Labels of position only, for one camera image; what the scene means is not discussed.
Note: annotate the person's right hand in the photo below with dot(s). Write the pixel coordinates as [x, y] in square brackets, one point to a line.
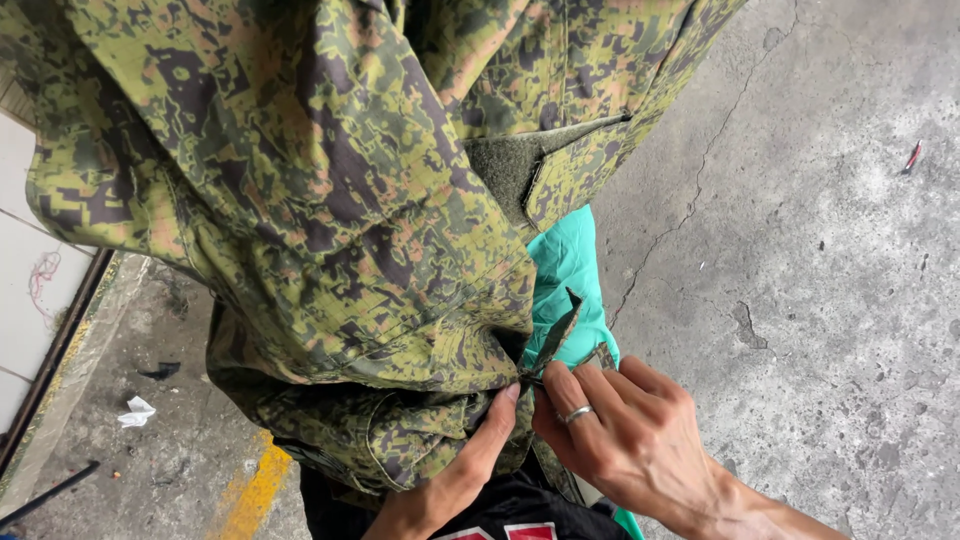
[637, 442]

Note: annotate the person's left hand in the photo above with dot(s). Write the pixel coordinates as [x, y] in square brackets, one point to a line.
[442, 487]

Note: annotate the camouflage jacket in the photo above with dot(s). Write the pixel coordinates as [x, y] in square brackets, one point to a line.
[315, 187]

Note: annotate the person's black printed shirt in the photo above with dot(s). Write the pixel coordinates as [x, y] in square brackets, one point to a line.
[517, 510]

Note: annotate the teal garment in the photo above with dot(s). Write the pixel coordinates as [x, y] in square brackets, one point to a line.
[566, 262]

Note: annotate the black fabric scrap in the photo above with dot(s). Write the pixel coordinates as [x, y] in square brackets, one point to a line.
[161, 370]

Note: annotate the crumpled white paper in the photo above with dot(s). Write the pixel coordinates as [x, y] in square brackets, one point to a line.
[136, 412]

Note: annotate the black rod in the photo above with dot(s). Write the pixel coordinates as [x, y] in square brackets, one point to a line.
[49, 493]

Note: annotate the small red and black scrap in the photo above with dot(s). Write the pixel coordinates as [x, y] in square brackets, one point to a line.
[912, 157]

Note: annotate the tangled red thread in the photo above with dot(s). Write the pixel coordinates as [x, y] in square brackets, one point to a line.
[43, 274]

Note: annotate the dark metal floor rail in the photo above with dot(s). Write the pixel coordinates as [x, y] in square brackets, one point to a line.
[56, 360]

